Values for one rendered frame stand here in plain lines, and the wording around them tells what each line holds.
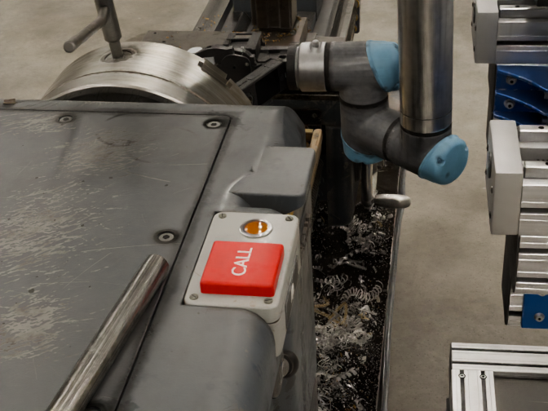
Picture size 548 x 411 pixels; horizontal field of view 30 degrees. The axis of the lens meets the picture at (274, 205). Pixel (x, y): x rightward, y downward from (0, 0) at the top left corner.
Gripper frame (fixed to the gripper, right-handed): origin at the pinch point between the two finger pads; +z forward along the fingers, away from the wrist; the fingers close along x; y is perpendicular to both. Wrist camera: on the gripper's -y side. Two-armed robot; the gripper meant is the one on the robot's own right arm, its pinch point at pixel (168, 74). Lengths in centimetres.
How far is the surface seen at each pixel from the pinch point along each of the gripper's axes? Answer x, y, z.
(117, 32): 19.8, -27.5, -3.4
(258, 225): 19, -66, -27
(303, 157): 18, -53, -29
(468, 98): -116, 205, -47
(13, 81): -109, 209, 133
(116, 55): 16.9, -27.6, -2.8
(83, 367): 22, -87, -19
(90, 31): 26.2, -41.0, -5.5
